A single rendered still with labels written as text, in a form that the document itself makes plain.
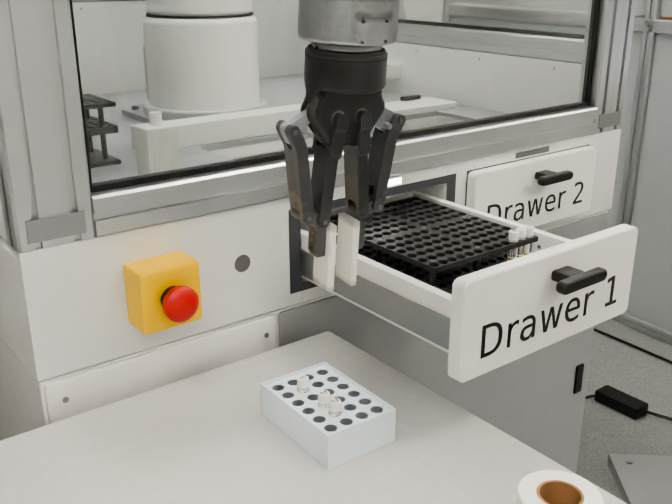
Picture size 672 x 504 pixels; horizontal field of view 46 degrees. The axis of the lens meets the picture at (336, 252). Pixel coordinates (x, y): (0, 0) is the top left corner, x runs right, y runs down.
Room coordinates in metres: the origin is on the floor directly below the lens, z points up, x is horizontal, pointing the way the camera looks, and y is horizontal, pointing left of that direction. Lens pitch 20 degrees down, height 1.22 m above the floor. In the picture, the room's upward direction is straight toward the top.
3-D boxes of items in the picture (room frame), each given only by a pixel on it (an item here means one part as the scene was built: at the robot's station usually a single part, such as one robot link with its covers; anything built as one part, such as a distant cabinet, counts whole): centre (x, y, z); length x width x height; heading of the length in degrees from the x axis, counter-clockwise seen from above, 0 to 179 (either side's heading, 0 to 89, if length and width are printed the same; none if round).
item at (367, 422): (0.72, 0.01, 0.78); 0.12 x 0.08 x 0.04; 36
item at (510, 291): (0.80, -0.23, 0.87); 0.29 x 0.02 x 0.11; 128
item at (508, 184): (1.21, -0.31, 0.87); 0.29 x 0.02 x 0.11; 128
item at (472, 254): (0.88, -0.17, 0.90); 0.18 x 0.02 x 0.01; 128
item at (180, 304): (0.78, 0.17, 0.88); 0.04 x 0.03 x 0.04; 128
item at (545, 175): (1.19, -0.33, 0.91); 0.07 x 0.04 x 0.01; 128
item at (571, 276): (0.78, -0.25, 0.91); 0.07 x 0.04 x 0.01; 128
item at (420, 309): (0.96, -0.11, 0.86); 0.40 x 0.26 x 0.06; 38
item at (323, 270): (0.74, 0.01, 0.95); 0.03 x 0.01 x 0.07; 32
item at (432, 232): (0.96, -0.11, 0.87); 0.22 x 0.18 x 0.06; 38
